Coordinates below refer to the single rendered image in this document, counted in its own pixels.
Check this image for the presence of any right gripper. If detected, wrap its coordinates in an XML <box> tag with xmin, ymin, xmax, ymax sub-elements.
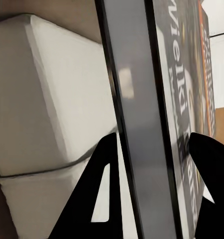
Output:
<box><xmin>195</xmin><ymin>196</ymin><xmax>224</xmax><ymax>239</ymax></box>

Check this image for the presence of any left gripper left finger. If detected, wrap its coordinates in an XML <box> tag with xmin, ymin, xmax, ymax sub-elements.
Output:
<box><xmin>48</xmin><ymin>132</ymin><xmax>123</xmax><ymax>239</ymax></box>

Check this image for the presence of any hardback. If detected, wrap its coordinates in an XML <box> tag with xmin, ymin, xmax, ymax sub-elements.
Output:
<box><xmin>95</xmin><ymin>0</ymin><xmax>217</xmax><ymax>239</ymax></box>

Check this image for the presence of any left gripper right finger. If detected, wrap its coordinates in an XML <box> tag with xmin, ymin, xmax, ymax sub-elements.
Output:
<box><xmin>189</xmin><ymin>132</ymin><xmax>224</xmax><ymax>220</ymax></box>

